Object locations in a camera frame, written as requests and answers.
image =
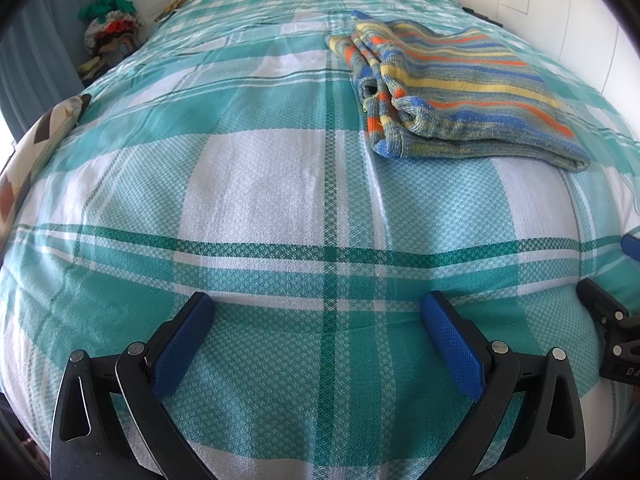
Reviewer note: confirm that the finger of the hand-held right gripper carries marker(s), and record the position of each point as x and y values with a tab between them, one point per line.
602	297
632	249

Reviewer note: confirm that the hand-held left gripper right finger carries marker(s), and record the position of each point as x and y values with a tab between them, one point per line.
452	345

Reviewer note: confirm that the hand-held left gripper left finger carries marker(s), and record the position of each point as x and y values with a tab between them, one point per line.
182	345

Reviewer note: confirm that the striped knit sweater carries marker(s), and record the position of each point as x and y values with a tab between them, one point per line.
475	85

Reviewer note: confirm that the pile of colourful clothes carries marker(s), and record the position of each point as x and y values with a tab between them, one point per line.
112	30

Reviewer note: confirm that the teal plaid bed blanket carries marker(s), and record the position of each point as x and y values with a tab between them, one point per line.
280	200

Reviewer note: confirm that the brown patterned pillow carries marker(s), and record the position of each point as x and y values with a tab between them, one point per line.
35	160

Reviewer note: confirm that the white wardrobe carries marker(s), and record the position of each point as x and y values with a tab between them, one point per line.
585	15

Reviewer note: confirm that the dark object on nightstand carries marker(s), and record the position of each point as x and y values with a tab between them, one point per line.
480	14

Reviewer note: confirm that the blue curtain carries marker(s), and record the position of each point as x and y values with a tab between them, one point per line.
45	30

